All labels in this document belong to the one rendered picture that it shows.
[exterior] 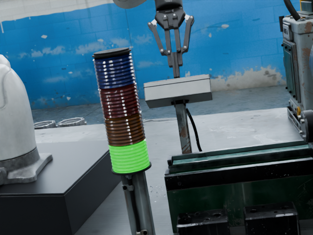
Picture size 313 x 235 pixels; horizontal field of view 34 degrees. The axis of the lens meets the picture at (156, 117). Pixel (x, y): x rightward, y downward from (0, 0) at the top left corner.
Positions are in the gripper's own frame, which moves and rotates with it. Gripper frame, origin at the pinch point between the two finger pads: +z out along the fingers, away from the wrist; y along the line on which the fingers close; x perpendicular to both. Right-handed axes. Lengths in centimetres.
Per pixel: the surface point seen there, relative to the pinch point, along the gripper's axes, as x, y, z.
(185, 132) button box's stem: 3.2, 0.4, 17.2
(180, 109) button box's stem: 0.3, -0.1, 11.9
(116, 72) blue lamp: -57, -5, 22
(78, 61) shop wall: 521, -175, -233
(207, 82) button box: -3.4, 7.7, 6.9
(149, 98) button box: -3.5, -7.2, 8.9
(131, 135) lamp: -52, -4, 30
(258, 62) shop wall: 497, 70, -184
